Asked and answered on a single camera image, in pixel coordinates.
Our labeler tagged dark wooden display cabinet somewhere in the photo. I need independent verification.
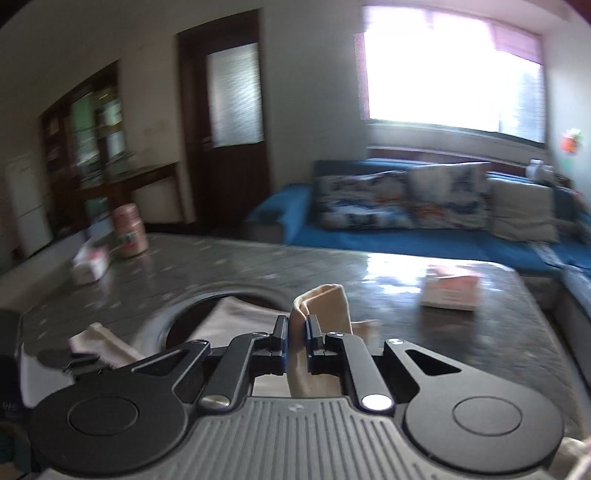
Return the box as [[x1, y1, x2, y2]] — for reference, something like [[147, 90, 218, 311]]
[[39, 62, 129, 237]]

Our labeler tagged wide butterfly print pillow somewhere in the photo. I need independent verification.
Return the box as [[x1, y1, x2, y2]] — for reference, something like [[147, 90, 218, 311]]
[[316, 169, 419, 231]]

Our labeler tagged white pink tissue box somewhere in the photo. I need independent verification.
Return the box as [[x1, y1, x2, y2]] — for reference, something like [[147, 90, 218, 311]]
[[419, 265, 484, 313]]

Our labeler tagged square butterfly print pillow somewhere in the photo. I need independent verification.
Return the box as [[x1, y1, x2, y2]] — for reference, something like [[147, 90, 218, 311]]
[[405, 161, 493, 230]]

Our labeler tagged small white pink packet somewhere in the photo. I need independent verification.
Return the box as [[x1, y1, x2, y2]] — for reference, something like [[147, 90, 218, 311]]
[[71, 240, 112, 285]]

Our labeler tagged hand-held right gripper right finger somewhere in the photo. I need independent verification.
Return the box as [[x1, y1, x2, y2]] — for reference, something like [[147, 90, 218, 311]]
[[305, 315, 463, 413]]

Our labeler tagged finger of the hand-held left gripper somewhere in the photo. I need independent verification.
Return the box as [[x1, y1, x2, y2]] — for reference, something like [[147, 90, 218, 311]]
[[36, 348, 116, 377]]

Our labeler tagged colourful pinwheel toy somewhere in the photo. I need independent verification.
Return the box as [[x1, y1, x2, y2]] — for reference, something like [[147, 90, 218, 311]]
[[560, 128, 581, 156]]

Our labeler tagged dark wooden side desk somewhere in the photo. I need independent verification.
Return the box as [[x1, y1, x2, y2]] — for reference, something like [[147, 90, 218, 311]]
[[80, 161, 182, 232]]

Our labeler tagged blue corner sofa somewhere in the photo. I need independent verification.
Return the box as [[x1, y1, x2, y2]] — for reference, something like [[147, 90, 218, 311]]
[[244, 159, 591, 326]]

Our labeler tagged beige sofa cushion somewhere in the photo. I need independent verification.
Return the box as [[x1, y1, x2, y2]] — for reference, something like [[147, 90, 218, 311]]
[[486, 177, 560, 244]]

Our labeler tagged black white plush toy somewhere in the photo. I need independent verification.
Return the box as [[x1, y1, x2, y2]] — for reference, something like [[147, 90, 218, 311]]
[[525, 159, 556, 182]]

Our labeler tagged purple window blind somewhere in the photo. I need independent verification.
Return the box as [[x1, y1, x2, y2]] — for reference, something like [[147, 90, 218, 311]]
[[488, 20, 544, 66]]

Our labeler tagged pink thermos bottle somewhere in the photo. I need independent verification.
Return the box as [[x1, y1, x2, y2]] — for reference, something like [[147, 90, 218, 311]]
[[113, 203, 149, 260]]

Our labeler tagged dark wooden glass-panel door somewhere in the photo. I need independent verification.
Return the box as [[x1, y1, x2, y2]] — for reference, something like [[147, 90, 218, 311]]
[[177, 9, 271, 228]]

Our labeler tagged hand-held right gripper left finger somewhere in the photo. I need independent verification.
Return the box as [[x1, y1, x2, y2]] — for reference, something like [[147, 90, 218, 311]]
[[131, 315, 290, 413]]

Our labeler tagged white refrigerator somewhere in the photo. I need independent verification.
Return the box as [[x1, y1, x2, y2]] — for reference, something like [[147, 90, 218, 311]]
[[4, 154, 54, 260]]

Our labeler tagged large bright window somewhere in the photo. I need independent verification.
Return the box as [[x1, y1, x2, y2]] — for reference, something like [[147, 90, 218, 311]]
[[355, 4, 548, 145]]

